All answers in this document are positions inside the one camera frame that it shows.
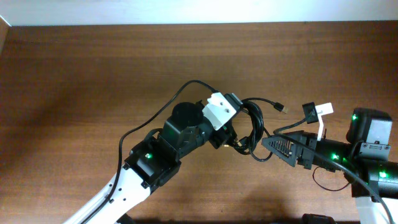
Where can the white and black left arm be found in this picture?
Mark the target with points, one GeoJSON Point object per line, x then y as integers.
{"type": "Point", "coordinates": [156, 159]}

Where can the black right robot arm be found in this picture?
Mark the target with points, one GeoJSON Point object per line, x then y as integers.
{"type": "Point", "coordinates": [363, 158]}

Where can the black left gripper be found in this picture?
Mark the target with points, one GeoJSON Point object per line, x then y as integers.
{"type": "Point", "coordinates": [221, 135]}

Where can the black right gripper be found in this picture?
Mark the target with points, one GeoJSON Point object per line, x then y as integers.
{"type": "Point", "coordinates": [295, 153]}

